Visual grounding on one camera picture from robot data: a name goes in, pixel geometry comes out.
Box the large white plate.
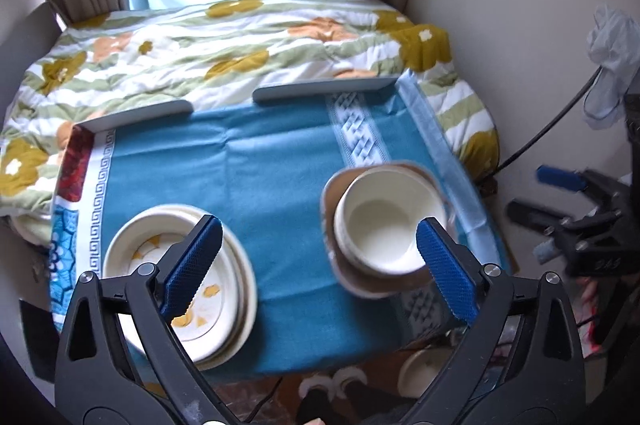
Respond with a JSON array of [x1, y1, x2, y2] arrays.
[[107, 225, 250, 358]]

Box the blue patterned tablecloth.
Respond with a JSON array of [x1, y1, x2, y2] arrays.
[[47, 72, 511, 378]]

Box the white slipper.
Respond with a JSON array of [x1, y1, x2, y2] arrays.
[[298, 372, 334, 407], [334, 367, 371, 398]]

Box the white cloth on stand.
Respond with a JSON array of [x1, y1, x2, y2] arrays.
[[586, 4, 640, 126]]

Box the white round container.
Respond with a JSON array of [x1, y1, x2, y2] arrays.
[[397, 347, 458, 398]]

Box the pink square bowl with handles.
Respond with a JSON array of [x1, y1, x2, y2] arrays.
[[320, 161, 457, 298]]

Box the duck print plate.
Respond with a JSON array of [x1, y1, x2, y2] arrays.
[[103, 204, 240, 342]]

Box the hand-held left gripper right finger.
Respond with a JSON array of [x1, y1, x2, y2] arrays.
[[397, 217, 587, 425]]

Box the floral blanket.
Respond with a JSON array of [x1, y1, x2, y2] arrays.
[[0, 0, 501, 251]]

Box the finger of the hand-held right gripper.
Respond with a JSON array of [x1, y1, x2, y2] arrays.
[[506, 201, 576, 240], [536, 164, 601, 197]]

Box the grey lap table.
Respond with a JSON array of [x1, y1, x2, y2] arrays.
[[75, 76, 397, 132]]

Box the long black cable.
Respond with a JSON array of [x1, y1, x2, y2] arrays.
[[475, 64, 603, 186]]

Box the large cream plate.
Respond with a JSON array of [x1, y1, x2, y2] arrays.
[[115, 230, 259, 370]]

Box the small cream bowl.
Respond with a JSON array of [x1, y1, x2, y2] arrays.
[[342, 169, 447, 276]]

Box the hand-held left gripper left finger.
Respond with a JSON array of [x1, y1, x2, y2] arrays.
[[54, 214, 236, 425]]

